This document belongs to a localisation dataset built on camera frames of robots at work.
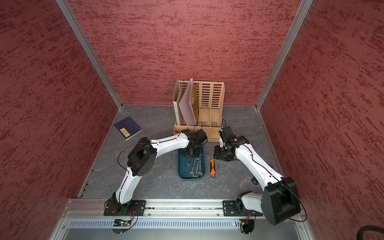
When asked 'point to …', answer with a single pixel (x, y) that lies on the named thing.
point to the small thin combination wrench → (170, 168)
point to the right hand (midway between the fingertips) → (216, 159)
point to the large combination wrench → (192, 171)
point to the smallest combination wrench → (218, 165)
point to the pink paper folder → (185, 105)
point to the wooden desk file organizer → (206, 101)
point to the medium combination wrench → (196, 175)
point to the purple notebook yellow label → (128, 127)
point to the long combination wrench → (200, 172)
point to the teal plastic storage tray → (185, 165)
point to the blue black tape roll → (254, 181)
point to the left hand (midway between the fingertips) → (191, 159)
